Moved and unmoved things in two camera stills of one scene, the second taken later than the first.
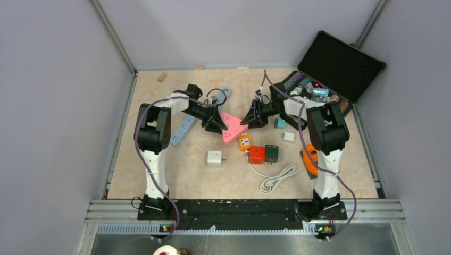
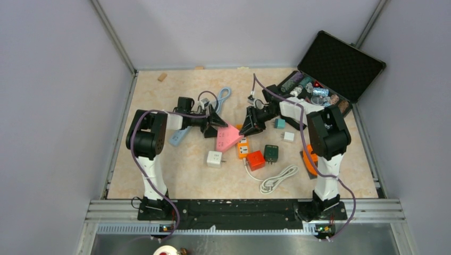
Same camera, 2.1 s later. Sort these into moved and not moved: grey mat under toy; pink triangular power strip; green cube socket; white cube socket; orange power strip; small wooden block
Moved: pink triangular power strip; orange power strip
Not moved: green cube socket; small wooden block; white cube socket; grey mat under toy
